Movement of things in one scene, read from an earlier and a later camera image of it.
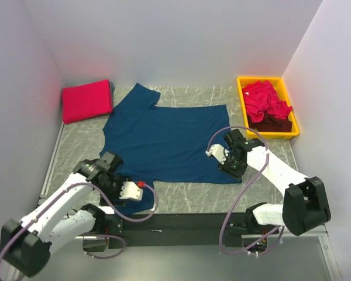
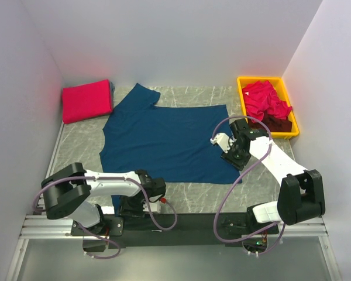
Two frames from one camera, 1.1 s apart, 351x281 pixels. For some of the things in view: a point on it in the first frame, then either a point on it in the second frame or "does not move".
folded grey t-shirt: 112,87 does not move
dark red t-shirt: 270,123 does not move
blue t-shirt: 162,144 does not move
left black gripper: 114,199 → 126,209
